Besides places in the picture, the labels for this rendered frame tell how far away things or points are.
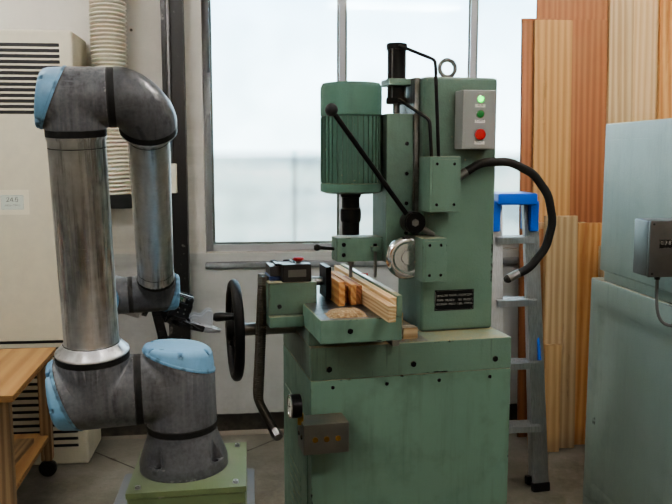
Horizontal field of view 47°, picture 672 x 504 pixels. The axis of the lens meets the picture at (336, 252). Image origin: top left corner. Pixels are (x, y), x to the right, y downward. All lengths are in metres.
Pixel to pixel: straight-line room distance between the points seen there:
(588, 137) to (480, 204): 1.58
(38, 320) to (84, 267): 1.86
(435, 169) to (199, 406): 0.90
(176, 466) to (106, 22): 2.21
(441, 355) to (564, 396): 1.56
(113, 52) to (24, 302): 1.10
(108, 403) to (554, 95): 2.60
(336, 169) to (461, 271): 0.46
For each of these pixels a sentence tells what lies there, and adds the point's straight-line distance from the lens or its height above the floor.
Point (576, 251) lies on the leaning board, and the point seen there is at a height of 0.88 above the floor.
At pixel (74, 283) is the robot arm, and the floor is 1.05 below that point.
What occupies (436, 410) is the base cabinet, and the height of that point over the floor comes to 0.60.
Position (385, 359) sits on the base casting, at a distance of 2.11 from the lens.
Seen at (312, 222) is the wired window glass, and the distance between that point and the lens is 3.65.
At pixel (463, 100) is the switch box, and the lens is 2.17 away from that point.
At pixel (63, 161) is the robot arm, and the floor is 1.29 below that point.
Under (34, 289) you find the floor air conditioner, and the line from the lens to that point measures 3.42.
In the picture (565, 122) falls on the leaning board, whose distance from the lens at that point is 3.70.
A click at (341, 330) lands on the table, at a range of 1.92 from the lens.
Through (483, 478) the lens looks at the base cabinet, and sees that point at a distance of 2.33.
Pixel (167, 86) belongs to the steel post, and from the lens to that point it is 3.49.
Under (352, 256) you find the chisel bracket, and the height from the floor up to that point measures 1.02.
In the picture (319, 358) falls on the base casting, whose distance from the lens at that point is 2.06.
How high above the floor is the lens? 1.30
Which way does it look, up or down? 7 degrees down
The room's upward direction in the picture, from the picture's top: straight up
